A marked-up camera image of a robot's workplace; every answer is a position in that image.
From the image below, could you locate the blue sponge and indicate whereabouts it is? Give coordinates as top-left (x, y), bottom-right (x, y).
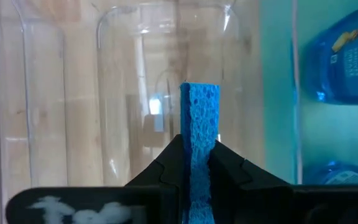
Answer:
top-left (180, 81), bottom-right (221, 224)

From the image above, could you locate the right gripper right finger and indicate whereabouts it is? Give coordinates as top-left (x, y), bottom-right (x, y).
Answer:
top-left (209, 139), bottom-right (293, 224)

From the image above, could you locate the teal plastic bin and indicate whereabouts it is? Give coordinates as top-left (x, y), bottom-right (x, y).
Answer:
top-left (258, 0), bottom-right (358, 186)

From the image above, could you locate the blue dish soap bottle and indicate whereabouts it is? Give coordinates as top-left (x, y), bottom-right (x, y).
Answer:
top-left (303, 161), bottom-right (358, 185)
top-left (300, 0), bottom-right (358, 106)

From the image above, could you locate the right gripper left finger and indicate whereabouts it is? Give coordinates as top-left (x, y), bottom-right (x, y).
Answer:
top-left (125, 134), bottom-right (185, 224)

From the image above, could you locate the clear plastic bin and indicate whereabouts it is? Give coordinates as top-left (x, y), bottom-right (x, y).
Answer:
top-left (94, 1), bottom-right (262, 187)
top-left (0, 0), bottom-right (70, 224)

